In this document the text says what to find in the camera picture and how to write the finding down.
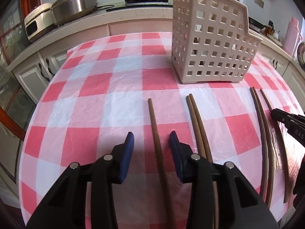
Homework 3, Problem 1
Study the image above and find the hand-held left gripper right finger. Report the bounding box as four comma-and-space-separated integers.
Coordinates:
169, 131, 279, 229

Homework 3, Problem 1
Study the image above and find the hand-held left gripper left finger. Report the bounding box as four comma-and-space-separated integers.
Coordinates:
26, 132, 135, 229

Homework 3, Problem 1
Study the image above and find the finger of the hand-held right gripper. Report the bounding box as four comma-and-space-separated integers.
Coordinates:
271, 108, 305, 125

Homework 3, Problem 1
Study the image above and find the white perforated plastic basket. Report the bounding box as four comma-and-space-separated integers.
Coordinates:
171, 0, 264, 84

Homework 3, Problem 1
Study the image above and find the red white checked tablecloth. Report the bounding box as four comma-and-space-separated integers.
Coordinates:
18, 32, 303, 229

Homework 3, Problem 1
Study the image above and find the glass pot lid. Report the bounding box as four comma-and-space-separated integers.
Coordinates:
297, 42, 305, 65

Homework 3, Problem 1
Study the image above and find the pink thermos flask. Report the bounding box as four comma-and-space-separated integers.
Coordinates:
282, 17, 303, 55

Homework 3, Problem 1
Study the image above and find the black frying pan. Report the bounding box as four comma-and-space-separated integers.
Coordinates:
248, 17, 265, 30

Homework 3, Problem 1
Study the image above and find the speckled white countertop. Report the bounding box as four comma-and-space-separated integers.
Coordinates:
7, 5, 305, 72

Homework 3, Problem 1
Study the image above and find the black glass gas hob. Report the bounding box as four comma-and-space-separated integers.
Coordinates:
106, 0, 174, 11

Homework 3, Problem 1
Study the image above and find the silver rice cooker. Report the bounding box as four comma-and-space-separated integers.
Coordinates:
51, 0, 100, 25

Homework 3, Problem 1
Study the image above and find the white small kitchen appliance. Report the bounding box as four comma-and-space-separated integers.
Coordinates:
24, 3, 54, 41

